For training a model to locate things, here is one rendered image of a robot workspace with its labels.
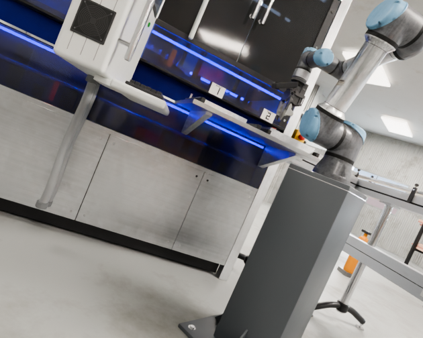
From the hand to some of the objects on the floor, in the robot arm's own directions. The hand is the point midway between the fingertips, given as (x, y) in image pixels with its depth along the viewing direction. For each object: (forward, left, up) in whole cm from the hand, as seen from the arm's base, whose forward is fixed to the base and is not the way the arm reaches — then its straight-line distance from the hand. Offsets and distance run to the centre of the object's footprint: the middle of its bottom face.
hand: (278, 117), depth 157 cm
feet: (-41, -98, -98) cm, 145 cm away
